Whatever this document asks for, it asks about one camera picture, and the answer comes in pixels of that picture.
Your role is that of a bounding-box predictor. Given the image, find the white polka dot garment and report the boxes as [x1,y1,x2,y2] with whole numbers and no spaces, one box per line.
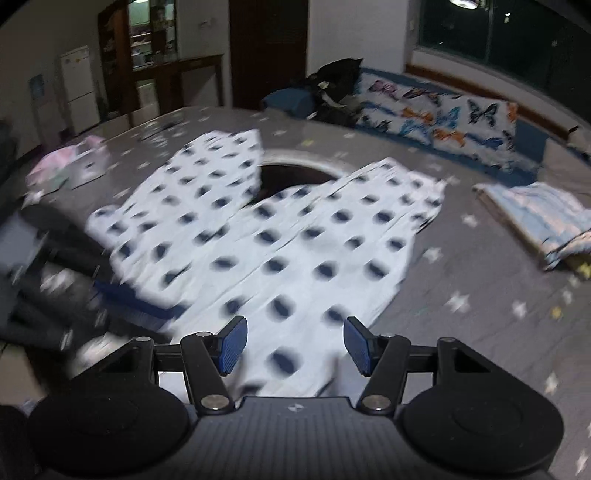
[86,130,446,397]

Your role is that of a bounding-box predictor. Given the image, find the white pink tissue box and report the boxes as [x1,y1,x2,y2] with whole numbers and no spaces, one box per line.
[25,135,110,195]

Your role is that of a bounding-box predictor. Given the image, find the folded striped blue cloth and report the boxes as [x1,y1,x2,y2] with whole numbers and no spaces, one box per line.
[473,182,590,270]

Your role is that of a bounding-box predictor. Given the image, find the yellow cloth under stack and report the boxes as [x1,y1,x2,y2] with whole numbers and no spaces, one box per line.
[568,255,591,281]

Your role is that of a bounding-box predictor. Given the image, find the wooden side table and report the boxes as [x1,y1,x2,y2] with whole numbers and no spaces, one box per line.
[121,54,225,125]

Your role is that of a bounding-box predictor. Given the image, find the white refrigerator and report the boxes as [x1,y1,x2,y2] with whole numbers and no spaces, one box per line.
[59,46,100,135]

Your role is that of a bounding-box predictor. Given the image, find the butterfly print pillow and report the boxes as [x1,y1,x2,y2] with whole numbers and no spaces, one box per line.
[356,72,518,169]

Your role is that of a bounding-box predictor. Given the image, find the blue sofa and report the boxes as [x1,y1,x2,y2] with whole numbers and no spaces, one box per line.
[263,68,590,206]

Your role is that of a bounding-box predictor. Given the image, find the black bag on sofa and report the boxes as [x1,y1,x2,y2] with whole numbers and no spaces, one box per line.
[305,58,363,128]

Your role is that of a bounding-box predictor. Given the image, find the wooden display cabinet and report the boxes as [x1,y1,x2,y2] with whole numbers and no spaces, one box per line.
[97,1,177,125]

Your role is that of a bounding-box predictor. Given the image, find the dark wooden door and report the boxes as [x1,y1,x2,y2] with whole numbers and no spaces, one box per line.
[228,0,310,110]

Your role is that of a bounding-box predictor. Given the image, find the dark green window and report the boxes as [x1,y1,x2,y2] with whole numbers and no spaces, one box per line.
[420,1,590,118]

